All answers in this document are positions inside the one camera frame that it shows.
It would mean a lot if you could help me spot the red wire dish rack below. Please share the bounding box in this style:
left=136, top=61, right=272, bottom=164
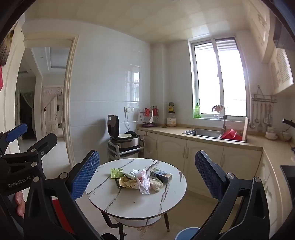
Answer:
left=139, top=105, right=159, bottom=128

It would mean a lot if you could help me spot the white panel door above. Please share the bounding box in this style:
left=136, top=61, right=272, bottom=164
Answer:
left=45, top=96, right=58, bottom=136

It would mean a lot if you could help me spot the metal faucet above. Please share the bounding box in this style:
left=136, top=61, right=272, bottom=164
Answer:
left=212, top=105, right=227, bottom=134

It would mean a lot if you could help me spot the clear plastic bag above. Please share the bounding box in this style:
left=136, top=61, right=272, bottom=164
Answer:
left=131, top=169, right=152, bottom=195

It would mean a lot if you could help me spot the metal utensil rack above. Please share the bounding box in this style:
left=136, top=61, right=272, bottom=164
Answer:
left=251, top=85, right=277, bottom=103

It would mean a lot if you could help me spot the long white green wrapper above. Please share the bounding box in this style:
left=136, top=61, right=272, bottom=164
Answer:
left=120, top=171, right=139, bottom=181

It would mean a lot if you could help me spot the person's left hand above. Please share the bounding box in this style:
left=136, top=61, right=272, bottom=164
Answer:
left=14, top=191, right=26, bottom=219

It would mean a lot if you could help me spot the blue plastic bin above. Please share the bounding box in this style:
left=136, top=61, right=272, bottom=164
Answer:
left=175, top=227, right=201, bottom=240

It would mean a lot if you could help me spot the lattice door wall cabinet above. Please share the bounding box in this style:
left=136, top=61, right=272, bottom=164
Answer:
left=268, top=47, right=295, bottom=95

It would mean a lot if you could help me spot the metal kitchen cart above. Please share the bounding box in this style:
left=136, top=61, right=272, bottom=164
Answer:
left=107, top=138, right=145, bottom=167

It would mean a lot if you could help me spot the row of hanging utensils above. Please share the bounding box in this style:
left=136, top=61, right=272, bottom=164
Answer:
left=249, top=102, right=275, bottom=132

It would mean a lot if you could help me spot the cream door frame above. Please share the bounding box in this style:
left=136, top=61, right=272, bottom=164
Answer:
left=22, top=32, right=80, bottom=167

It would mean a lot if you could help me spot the cream wall cabinet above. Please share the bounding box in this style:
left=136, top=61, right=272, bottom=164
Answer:
left=242, top=0, right=277, bottom=63

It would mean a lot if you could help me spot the black rice cooker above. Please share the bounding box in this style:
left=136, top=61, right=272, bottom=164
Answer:
left=107, top=115, right=141, bottom=150

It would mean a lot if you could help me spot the black cooktop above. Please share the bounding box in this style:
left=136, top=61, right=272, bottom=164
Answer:
left=280, top=164, right=295, bottom=199

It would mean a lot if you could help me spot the steel sink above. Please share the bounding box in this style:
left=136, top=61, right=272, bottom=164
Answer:
left=182, top=128, right=248, bottom=142

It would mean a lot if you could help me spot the round marble table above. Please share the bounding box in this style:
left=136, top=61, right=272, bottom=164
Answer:
left=85, top=158, right=188, bottom=234

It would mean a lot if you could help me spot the red basin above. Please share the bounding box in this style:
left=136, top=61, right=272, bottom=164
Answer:
left=221, top=129, right=243, bottom=141

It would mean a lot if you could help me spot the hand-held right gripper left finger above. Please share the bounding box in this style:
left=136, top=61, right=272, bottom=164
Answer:
left=24, top=150, right=103, bottom=240

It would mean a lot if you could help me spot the green carton box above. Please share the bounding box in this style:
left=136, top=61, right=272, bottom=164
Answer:
left=150, top=168, right=173, bottom=184

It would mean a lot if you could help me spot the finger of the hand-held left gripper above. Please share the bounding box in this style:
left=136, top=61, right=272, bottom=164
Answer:
left=0, top=123, right=28, bottom=154
left=0, top=133, right=58, bottom=170

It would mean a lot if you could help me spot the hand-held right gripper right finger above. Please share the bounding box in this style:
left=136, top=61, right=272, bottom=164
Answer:
left=195, top=150, right=270, bottom=240

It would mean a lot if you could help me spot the beige wrapper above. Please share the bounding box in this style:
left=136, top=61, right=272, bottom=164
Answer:
left=149, top=178, right=163, bottom=192

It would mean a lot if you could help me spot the window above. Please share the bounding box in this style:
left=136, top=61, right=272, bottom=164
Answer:
left=188, top=36, right=251, bottom=119

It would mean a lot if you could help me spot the glass jar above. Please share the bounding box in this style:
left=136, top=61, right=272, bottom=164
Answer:
left=166, top=113, right=177, bottom=127

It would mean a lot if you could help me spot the cream base cabinet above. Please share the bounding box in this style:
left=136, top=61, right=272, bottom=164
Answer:
left=137, top=123, right=295, bottom=233

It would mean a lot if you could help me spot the brown wall hanging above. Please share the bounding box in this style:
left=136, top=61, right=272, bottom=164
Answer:
left=0, top=22, right=20, bottom=66

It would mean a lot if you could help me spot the stack of white bowls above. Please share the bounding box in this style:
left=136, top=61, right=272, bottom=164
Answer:
left=265, top=126, right=278, bottom=140

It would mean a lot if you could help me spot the red plastic stool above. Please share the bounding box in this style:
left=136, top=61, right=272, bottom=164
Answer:
left=52, top=200, right=75, bottom=233

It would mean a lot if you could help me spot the yellow snack packet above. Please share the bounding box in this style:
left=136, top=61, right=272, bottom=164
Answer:
left=119, top=176, right=141, bottom=190

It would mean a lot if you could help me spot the wooden cutting board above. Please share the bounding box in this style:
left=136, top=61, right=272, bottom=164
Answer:
left=242, top=117, right=250, bottom=142

